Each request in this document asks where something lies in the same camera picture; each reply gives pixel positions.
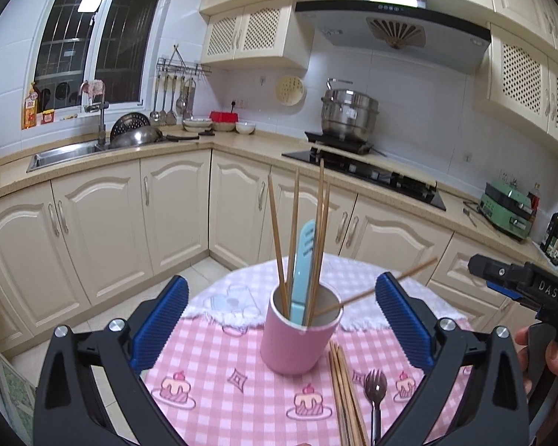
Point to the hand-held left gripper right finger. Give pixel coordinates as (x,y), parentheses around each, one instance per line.
(407,323)

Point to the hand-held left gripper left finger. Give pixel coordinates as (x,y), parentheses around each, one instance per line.
(160,325)

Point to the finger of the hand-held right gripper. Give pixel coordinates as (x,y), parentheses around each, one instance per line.
(495,269)
(504,289)

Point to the bundle of wooden chopsticks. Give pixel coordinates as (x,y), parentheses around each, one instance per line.
(344,395)

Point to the pink utensil holder cup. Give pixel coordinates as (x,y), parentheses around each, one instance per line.
(293,348)

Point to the light blue sheathed knife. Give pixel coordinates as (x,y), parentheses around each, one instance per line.
(304,265)

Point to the steel spoon on counter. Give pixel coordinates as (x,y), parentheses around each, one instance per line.
(471,218)

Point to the green electric cooker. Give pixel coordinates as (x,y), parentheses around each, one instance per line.
(507,211)

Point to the dark green oil bottle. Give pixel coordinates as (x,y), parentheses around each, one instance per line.
(555,237)

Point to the steel tongs on counter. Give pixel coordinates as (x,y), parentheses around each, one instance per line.
(474,206)

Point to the metal fork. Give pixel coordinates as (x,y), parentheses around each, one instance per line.
(375,388)

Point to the dark sauce bottle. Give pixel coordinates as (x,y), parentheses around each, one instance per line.
(534,202)

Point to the pink checkered tablecloth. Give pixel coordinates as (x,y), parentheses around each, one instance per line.
(242,348)

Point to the cream lower kitchen cabinets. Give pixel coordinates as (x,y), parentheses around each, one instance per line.
(102,227)

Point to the black gas hob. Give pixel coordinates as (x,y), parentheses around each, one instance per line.
(400,181)

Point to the white storage rack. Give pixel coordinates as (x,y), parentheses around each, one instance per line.
(9,390)

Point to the black induction cooker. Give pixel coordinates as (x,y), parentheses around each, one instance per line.
(339,141)

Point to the stainless steel sink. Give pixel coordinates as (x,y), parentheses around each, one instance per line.
(60,155)

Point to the beige kitchen countertop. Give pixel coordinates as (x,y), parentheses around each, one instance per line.
(242,141)

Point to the stacked white bowls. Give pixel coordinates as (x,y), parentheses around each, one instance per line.
(197,124)

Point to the steel colander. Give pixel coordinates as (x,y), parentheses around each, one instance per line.
(128,121)

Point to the white bowl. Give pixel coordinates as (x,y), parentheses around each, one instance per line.
(223,127)
(245,127)

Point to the kitchen faucet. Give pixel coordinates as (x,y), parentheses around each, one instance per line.
(101,125)

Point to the hanging steel skimmer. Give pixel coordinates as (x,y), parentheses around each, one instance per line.
(163,114)

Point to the hanging steel spatula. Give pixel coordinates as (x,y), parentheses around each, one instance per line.
(172,114)

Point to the hanging steel ladle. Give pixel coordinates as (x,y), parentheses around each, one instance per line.
(155,111)

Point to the stainless steel steamer pot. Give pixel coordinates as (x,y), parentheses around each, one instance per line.
(348,111)

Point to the hanging steel turner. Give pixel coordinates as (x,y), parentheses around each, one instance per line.
(189,104)

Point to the hanging steel spoon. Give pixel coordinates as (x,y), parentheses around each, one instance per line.
(181,102)

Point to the small red yellow box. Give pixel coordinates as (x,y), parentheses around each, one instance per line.
(48,116)

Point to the pink cloth on faucet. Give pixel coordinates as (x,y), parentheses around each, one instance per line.
(94,90)

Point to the yellow seasoning packet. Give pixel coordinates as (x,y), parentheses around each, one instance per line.
(30,109)

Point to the yellow round steamer plate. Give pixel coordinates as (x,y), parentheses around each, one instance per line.
(291,89)

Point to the steel tongs on rack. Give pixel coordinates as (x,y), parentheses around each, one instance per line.
(176,55)

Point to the range hood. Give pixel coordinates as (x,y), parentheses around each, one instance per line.
(348,25)

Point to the kitchen window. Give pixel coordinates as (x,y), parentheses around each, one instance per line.
(111,37)

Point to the small lattice door corner cabinet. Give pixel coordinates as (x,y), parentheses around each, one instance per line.
(260,32)

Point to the large lattice door wall cabinets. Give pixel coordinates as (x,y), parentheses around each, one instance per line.
(521,79)

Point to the wall power outlet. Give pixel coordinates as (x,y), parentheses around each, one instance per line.
(240,102)

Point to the wall utensil rack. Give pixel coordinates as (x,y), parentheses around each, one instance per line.
(186,67)

